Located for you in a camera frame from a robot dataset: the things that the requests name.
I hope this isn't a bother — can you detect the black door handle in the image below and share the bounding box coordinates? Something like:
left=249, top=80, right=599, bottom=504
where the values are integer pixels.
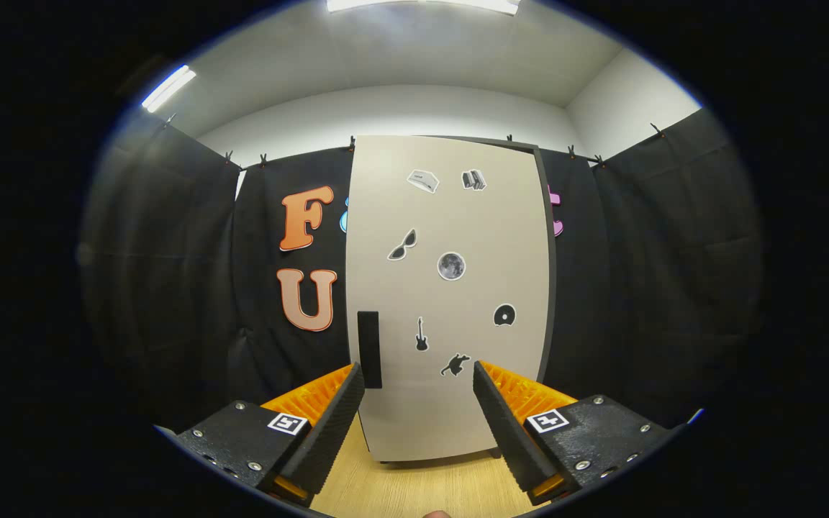
left=357, top=311, right=383, bottom=389

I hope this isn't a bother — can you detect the grey shoe cabinet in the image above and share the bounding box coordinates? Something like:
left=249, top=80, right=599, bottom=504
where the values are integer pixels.
left=379, top=135, right=558, bottom=465

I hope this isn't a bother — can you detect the black backdrop cloth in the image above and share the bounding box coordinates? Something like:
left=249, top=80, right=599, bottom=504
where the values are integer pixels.
left=80, top=108, right=764, bottom=432

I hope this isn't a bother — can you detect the narrow ceiling light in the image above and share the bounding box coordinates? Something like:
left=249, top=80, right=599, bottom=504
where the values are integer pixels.
left=141, top=65, right=197, bottom=114

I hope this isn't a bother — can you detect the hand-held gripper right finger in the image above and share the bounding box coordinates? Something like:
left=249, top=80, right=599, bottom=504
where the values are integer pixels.
left=473, top=360, right=681, bottom=506

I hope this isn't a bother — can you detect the row of small black clips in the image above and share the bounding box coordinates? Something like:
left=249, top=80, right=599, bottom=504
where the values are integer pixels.
left=164, top=112, right=667, bottom=168

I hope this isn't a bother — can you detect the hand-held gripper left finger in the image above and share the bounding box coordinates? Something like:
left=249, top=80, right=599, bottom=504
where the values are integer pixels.
left=173, top=362, right=366, bottom=508

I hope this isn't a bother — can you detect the beige shoe cabinet door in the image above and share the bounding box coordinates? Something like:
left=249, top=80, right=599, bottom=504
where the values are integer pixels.
left=345, top=135, right=552, bottom=463

